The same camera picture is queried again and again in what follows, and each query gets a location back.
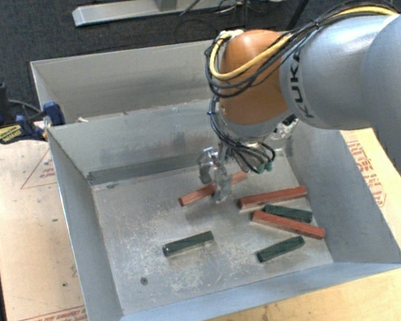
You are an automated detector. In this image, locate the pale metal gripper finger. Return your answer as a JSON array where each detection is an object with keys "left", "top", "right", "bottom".
[
  {"left": 194, "top": 145, "right": 224, "bottom": 187},
  {"left": 208, "top": 160, "right": 237, "bottom": 205}
]

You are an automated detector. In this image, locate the red-brown block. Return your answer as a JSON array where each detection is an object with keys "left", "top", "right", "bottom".
[
  {"left": 249, "top": 199, "right": 328, "bottom": 252},
  {"left": 174, "top": 169, "right": 252, "bottom": 208},
  {"left": 235, "top": 185, "right": 310, "bottom": 215}
]

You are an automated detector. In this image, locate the dark green flat block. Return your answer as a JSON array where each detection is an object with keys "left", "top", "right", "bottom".
[
  {"left": 159, "top": 229, "right": 217, "bottom": 259},
  {"left": 253, "top": 235, "right": 309, "bottom": 265},
  {"left": 262, "top": 196, "right": 316, "bottom": 232}
]

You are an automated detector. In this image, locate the grey metal bin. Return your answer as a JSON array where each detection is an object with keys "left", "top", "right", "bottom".
[{"left": 29, "top": 5, "right": 401, "bottom": 321}]

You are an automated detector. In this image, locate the brown cardboard board, red print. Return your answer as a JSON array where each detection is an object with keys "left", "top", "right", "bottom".
[{"left": 0, "top": 62, "right": 401, "bottom": 321}]

